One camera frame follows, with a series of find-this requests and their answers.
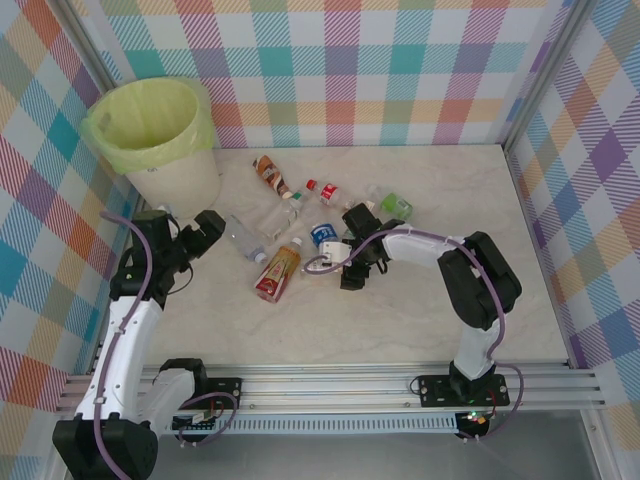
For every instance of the clear bottle with pink label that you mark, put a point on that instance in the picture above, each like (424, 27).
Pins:
(336, 268)

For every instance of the green label plastic bottle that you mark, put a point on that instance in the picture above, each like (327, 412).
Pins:
(397, 205)

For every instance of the blue label plastic bottle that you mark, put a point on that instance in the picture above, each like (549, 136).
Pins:
(324, 234)

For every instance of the red cap cola bottle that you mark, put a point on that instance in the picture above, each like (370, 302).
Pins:
(329, 194)

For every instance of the clear plastic bottle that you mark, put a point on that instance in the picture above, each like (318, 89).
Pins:
(310, 212)

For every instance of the red and gold label bottle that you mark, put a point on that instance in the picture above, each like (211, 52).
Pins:
(277, 275)

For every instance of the clear bottle with green cap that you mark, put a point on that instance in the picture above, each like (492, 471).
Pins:
(277, 222)

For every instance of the clear bottle with lilac cap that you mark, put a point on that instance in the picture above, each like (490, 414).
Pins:
(245, 240)

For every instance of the brown label plastic bottle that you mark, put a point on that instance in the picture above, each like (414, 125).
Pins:
(270, 175)

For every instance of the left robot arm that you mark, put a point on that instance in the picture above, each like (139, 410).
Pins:
(125, 340)

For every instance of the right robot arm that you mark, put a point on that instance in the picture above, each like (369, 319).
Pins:
(480, 280)

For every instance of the white plastic waste bin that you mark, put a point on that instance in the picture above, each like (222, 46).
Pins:
(175, 182)

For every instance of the light green bin liner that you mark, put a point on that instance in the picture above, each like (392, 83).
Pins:
(145, 115)

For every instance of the small circuit board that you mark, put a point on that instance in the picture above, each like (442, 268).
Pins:
(197, 422)
(475, 419)

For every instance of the grey metal panel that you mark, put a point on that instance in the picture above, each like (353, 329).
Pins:
(325, 457)

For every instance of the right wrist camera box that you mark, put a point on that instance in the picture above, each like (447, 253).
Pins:
(335, 250)

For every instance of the aluminium side rail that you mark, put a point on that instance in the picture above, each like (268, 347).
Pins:
(107, 310)

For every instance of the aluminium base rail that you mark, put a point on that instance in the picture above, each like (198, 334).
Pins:
(325, 387)

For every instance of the right black mount plate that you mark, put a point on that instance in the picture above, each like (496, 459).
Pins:
(432, 392)

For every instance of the black mount plate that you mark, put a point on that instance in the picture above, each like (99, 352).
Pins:
(432, 392)
(227, 387)

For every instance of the left black mount plate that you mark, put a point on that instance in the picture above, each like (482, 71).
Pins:
(227, 387)

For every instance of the aluminium corner post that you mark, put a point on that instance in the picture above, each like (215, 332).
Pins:
(550, 70)
(90, 37)

